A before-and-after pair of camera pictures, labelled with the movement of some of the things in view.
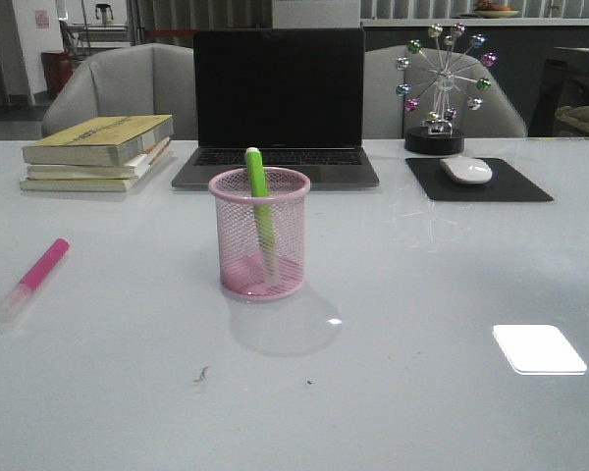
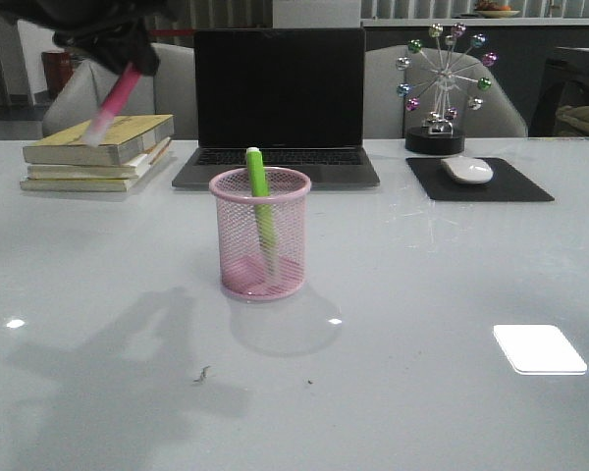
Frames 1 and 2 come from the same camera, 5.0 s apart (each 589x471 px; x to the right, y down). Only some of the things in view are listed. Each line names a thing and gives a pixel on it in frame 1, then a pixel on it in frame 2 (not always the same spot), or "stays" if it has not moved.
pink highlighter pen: (34, 277) to (116, 97)
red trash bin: (59, 69) stays
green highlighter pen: (262, 209) stays
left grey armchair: (143, 79) stays
